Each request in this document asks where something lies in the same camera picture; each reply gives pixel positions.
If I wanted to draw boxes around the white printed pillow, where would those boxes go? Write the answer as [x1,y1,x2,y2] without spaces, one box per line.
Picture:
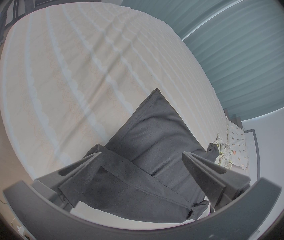
[227,120,249,170]

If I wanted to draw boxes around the blue-green curtain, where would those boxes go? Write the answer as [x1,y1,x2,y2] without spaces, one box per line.
[121,0,266,38]
[182,0,284,120]

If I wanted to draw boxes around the bed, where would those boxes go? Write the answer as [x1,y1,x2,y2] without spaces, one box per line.
[0,3,260,232]

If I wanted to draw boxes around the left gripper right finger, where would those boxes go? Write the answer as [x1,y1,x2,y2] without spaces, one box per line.
[182,151,250,208]

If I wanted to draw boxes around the grey bedside table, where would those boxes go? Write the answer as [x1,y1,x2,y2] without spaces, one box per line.
[223,109,244,129]

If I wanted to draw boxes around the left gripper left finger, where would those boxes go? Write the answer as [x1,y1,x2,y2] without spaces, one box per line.
[33,152,102,211]

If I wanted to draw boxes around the black trousers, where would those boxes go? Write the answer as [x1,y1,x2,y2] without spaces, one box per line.
[78,88,220,222]

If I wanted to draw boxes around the white printed garment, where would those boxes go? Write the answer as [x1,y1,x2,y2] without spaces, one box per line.
[215,133,234,171]

